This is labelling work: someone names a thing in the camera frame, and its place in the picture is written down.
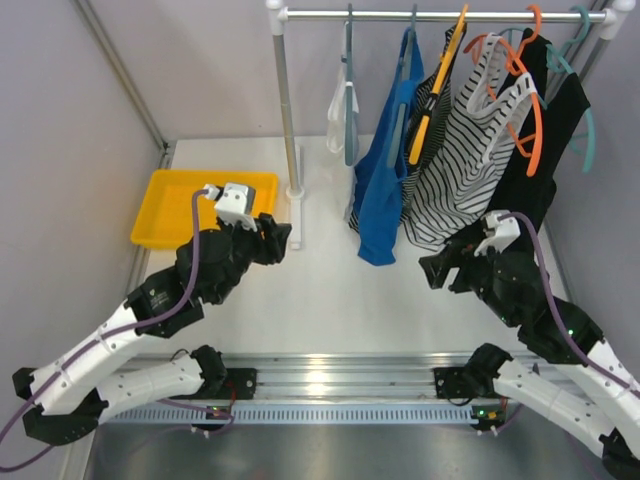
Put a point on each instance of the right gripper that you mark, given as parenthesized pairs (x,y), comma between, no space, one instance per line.
(456,253)

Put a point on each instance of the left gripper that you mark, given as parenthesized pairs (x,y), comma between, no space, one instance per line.
(263,238)

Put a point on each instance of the slotted cable duct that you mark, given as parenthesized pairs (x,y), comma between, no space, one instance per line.
(314,414)

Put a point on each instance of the clothes rack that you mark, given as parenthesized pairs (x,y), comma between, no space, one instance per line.
(609,18)

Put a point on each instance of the orange hanger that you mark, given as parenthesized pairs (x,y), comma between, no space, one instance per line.
(499,110)

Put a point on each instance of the blue tank top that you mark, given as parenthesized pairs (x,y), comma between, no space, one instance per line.
(378,199)

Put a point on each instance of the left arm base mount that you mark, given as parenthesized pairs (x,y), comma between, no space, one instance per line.
(240,384)

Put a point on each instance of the yellow hanger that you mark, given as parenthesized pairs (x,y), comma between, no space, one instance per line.
(447,60)

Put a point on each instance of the grey-blue hanger with blue top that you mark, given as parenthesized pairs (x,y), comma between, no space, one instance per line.
(405,75)

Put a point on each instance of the white striped tank top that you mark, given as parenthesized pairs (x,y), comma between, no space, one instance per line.
(455,188)

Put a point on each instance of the yellow plastic tray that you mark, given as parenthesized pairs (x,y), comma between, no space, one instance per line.
(164,220)

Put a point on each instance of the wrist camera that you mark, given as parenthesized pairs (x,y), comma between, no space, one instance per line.
(501,229)
(233,204)

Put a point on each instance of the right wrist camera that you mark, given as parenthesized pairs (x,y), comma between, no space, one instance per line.
(501,229)

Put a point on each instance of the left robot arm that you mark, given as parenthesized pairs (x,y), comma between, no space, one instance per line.
(69,398)

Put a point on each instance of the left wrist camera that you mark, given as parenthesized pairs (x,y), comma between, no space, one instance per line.
(233,204)

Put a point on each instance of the teal hanger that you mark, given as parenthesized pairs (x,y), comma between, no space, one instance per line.
(546,128)

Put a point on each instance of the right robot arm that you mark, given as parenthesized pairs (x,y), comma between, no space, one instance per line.
(511,285)

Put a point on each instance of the dark striped tank top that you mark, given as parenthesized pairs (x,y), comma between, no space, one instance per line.
(409,133)

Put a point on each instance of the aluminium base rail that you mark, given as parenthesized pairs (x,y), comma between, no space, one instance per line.
(332,377)

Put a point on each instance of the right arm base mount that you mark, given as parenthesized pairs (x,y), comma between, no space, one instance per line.
(451,384)

